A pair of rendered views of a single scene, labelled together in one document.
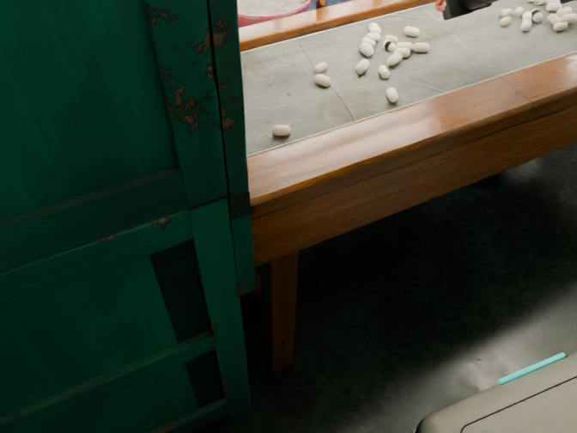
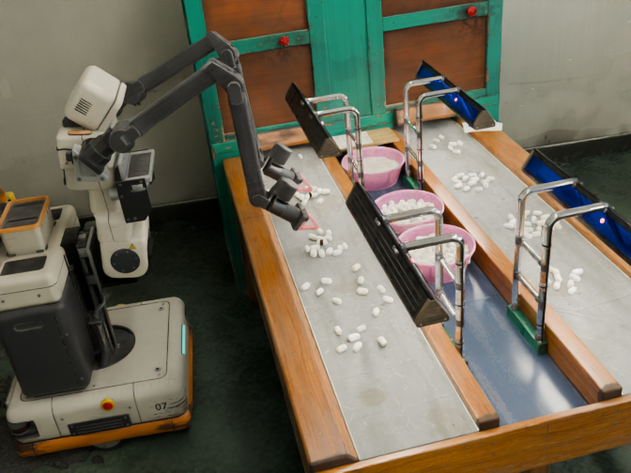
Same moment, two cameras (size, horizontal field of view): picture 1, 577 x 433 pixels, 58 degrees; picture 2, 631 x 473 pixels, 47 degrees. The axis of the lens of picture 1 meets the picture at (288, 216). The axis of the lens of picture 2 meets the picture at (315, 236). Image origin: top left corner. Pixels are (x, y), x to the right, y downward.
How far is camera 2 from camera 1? 3.24 m
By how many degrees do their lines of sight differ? 77
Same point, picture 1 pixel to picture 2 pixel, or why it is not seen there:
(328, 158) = (234, 173)
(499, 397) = (175, 317)
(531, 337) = (227, 415)
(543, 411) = (160, 328)
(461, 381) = (216, 373)
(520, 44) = (298, 235)
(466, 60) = not seen: hidden behind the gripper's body
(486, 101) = (248, 208)
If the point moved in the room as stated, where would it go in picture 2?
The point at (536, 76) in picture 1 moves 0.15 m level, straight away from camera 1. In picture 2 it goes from (259, 224) to (288, 236)
